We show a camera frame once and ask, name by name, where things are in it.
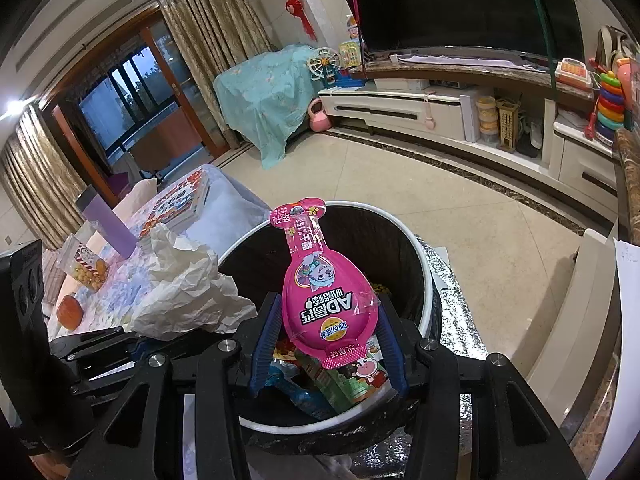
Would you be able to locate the yellow green activity toy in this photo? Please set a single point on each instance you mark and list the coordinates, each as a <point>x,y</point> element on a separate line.
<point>350,55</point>

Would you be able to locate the red apple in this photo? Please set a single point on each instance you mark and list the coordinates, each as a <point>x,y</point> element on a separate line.
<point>69,312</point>

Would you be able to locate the pink white toy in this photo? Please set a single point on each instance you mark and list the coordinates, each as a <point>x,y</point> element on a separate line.
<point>353,29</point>

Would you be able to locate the white trash bin black liner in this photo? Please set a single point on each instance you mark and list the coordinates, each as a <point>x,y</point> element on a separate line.
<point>390,250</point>

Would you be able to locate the black flat screen television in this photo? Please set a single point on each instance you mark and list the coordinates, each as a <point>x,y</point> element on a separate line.
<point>450,5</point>

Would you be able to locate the wooden sliding glass door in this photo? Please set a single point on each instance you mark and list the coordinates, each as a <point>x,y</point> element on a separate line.
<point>135,95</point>

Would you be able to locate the beige backpack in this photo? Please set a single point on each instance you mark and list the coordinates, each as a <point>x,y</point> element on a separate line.
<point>612,47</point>

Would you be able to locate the thin pink rod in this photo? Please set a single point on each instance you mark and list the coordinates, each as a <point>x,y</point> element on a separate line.
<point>356,15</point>

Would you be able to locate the stacked yellow containers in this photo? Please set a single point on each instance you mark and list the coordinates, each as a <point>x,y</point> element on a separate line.
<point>486,120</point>

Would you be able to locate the purple bottle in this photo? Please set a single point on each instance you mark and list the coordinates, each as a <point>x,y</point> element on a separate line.
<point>107,225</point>

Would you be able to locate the wooden slatted holder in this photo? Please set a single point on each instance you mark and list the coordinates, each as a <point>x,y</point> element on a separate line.
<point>508,125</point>

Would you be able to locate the beige patterned curtain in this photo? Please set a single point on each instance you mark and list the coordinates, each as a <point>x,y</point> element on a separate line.
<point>35,180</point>
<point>215,45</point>

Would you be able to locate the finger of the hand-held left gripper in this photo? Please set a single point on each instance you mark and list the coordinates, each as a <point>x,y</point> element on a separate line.
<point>110,372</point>
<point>95,344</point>

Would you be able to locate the silver foil mat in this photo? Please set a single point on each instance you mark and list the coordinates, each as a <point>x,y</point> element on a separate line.
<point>460,310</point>

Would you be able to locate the teal cloth cover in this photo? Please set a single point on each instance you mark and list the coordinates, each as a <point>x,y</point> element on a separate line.
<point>265,100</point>

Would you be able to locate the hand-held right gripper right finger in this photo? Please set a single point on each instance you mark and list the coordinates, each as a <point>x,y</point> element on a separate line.
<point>392,350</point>

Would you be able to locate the white paper sheet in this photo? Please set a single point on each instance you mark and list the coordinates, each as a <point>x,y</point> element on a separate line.
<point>630,320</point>

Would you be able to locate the toy ferris wheel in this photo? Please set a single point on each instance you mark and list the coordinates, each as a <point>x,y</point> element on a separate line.
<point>322,65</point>

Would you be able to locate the brown marble side table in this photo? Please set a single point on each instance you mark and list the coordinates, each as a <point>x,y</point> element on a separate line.
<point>627,170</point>

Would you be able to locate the orange toy cash register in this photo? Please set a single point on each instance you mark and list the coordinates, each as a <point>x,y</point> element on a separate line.
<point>574,74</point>

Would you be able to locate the white television cabinet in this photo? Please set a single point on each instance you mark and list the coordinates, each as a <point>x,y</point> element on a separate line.
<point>400,105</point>

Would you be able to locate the yellow foil wrapper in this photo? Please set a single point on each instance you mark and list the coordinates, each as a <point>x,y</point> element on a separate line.
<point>382,290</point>

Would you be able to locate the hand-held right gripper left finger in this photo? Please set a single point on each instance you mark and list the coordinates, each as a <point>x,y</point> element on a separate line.
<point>265,345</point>

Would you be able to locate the pink kettlebell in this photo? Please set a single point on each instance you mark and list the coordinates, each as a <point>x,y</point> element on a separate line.
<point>318,119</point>

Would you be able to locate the pink snack packet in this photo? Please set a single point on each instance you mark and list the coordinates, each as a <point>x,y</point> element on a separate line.
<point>325,290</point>

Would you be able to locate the clear snack jar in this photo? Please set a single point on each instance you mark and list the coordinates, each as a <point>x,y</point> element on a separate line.
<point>85,265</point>

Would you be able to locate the green snack box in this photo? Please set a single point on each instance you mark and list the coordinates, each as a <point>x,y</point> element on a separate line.
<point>360,380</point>

